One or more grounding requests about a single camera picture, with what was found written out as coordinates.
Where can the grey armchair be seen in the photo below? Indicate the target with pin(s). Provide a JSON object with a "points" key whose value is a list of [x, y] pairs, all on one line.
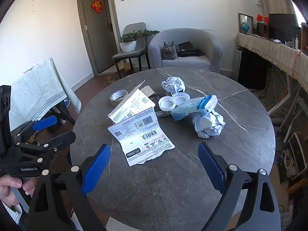
{"points": [[204, 43]]}

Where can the small blue globe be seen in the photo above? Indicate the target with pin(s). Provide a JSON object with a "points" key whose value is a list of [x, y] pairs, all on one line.
{"points": [[245, 27]]}

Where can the black handbag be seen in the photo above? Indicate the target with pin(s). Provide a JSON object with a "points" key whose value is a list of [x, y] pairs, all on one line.
{"points": [[189, 49]]}

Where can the small red flags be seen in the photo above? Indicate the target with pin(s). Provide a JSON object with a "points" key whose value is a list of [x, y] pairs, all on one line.
{"points": [[262, 18]]}

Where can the white patterned tablecloth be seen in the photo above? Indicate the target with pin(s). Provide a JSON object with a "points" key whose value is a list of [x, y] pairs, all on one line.
{"points": [[41, 86]]}

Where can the red diamond door decoration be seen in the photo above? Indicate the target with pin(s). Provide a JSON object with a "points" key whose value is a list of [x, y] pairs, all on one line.
{"points": [[97, 6]]}

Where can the brown cardboard piece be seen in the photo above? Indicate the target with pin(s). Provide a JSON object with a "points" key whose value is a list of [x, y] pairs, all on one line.
{"points": [[149, 91]]}

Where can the white round lid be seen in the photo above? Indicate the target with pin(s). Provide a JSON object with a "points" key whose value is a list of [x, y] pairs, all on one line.
{"points": [[167, 104], [181, 99]]}

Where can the person's left hand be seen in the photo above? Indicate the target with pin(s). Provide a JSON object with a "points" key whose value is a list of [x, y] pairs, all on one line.
{"points": [[9, 182]]}

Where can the person's left forearm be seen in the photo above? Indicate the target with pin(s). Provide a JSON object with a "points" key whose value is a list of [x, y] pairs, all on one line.
{"points": [[13, 214]]}

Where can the small white bottle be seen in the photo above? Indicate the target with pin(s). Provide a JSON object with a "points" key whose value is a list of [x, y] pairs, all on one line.
{"points": [[297, 42]]}

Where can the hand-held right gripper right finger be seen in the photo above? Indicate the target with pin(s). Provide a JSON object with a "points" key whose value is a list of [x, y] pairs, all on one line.
{"points": [[211, 168]]}

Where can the grey door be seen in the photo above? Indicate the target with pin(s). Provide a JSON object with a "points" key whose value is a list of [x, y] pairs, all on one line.
{"points": [[101, 41]]}

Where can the grey dining chair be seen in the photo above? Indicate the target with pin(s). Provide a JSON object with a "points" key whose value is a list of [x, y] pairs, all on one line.
{"points": [[130, 55]]}

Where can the grey cat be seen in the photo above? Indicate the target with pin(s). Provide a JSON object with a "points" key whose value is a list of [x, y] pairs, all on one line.
{"points": [[170, 51]]}

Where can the cardboard box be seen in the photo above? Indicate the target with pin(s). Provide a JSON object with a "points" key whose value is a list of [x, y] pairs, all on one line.
{"points": [[112, 78]]}

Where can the white blue plastic package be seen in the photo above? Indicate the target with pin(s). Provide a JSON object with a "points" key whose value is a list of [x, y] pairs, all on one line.
{"points": [[195, 107]]}

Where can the white paper ball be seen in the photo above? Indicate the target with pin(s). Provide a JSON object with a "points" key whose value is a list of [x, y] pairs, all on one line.
{"points": [[208, 125], [173, 84]]}

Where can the potted green plant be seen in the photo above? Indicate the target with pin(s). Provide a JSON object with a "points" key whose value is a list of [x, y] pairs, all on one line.
{"points": [[128, 46]]}

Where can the wooden picture frame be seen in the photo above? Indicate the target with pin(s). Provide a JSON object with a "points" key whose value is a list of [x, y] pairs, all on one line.
{"points": [[245, 17]]}

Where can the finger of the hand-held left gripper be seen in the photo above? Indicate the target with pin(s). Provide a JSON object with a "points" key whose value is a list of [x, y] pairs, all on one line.
{"points": [[62, 138], [44, 123]]}

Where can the dark brown speaker box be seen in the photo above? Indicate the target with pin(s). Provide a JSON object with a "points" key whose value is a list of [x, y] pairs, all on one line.
{"points": [[261, 30]]}

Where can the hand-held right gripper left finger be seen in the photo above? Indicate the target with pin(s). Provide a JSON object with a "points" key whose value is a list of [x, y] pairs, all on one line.
{"points": [[96, 168]]}

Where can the desk with beige lace cloth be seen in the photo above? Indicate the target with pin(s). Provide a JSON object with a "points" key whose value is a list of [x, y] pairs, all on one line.
{"points": [[276, 50]]}

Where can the black monitor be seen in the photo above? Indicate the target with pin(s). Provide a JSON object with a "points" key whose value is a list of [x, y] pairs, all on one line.
{"points": [[281, 26]]}

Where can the white paper envelope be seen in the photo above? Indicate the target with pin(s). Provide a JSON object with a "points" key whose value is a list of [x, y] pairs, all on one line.
{"points": [[130, 105]]}

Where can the round grey marble table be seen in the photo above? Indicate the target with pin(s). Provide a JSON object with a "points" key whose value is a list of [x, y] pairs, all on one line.
{"points": [[154, 192]]}

